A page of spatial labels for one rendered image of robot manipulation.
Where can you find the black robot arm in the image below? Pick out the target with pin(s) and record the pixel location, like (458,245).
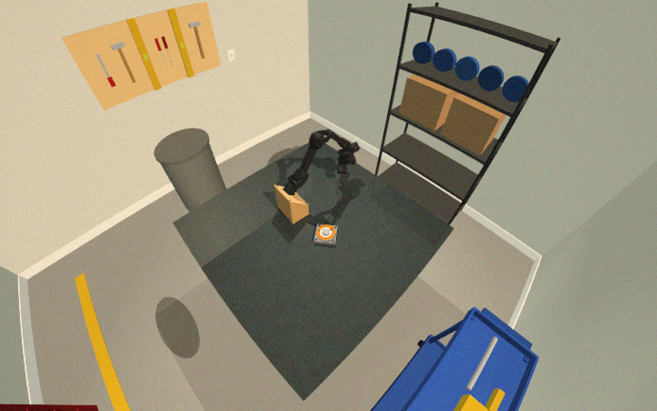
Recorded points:
(316,141)

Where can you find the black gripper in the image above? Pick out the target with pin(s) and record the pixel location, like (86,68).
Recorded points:
(342,164)

